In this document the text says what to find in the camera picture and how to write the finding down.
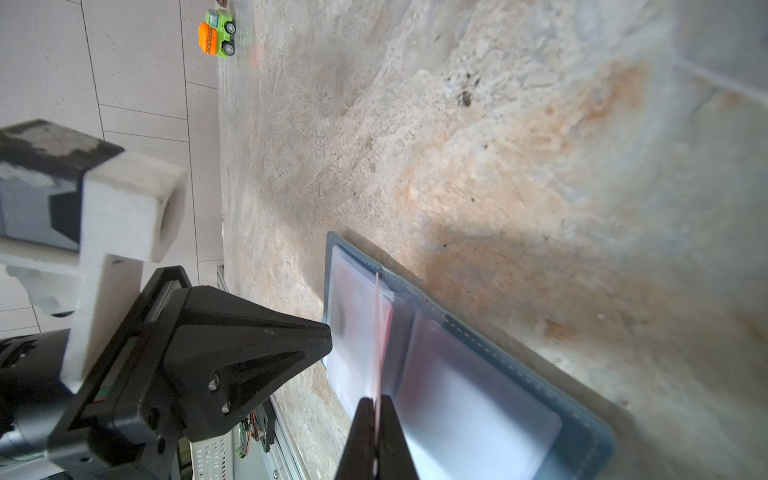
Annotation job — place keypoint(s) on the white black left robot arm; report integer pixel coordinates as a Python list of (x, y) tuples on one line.
[(33, 399)]

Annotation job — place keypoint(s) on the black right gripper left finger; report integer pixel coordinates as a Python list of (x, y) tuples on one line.
[(359, 455)]

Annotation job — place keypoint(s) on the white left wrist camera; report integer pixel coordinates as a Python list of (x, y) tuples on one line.
[(80, 217)]

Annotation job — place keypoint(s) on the green orange toy truck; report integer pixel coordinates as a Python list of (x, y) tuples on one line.
[(216, 33)]

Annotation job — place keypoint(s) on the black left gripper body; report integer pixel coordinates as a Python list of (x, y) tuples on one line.
[(122, 423)]

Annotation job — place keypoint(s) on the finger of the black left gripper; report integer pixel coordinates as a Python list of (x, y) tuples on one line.
[(226, 355)]

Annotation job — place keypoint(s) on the aluminium mounting rail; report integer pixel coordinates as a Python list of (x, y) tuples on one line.
[(259, 448)]

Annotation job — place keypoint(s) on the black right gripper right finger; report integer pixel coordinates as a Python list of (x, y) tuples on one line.
[(393, 460)]

